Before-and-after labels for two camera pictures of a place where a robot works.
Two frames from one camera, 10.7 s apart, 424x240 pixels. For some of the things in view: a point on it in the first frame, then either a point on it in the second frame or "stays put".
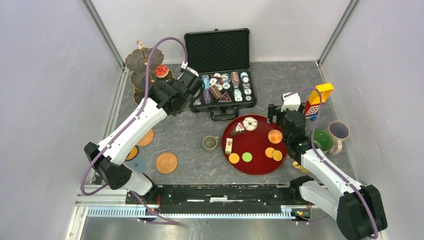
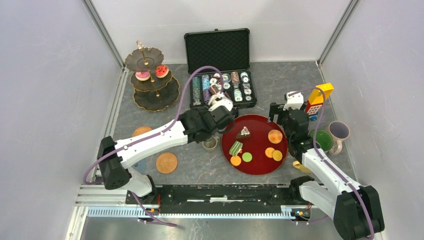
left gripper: (176, 112) → (205, 110)
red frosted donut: (161, 71) stays put
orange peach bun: (275, 136) stays put
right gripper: (275, 110) stays put
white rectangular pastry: (228, 145) → (236, 148)
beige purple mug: (340, 131) stays put
